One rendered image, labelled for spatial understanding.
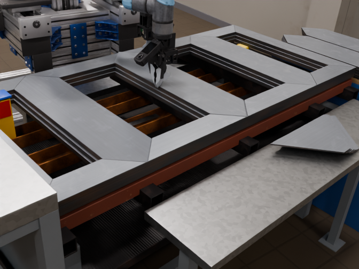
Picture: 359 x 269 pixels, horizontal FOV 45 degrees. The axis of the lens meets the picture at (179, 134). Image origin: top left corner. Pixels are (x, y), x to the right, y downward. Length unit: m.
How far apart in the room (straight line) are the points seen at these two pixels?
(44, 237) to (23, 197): 0.10
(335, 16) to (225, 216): 3.02
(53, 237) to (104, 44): 1.60
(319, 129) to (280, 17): 3.18
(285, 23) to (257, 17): 0.40
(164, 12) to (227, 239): 0.80
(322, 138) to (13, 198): 1.12
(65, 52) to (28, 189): 1.49
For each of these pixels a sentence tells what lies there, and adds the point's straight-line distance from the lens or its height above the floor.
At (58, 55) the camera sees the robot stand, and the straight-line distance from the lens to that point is 2.27.
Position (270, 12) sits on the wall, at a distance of 4.86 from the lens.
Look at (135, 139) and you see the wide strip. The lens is 1.33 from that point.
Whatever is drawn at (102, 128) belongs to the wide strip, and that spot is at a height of 0.86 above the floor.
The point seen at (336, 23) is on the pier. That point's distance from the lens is 4.06.
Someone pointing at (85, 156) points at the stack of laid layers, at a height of 0.83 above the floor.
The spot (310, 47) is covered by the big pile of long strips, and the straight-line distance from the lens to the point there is 2.33.
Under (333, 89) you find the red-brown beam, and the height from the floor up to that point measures 0.80.
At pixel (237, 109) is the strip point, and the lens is 1.55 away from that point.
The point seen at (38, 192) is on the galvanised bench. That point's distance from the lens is 0.84.
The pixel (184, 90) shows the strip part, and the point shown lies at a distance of 1.65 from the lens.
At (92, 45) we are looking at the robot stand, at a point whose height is 0.78.
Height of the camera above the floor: 1.57
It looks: 31 degrees down
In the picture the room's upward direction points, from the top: 4 degrees clockwise
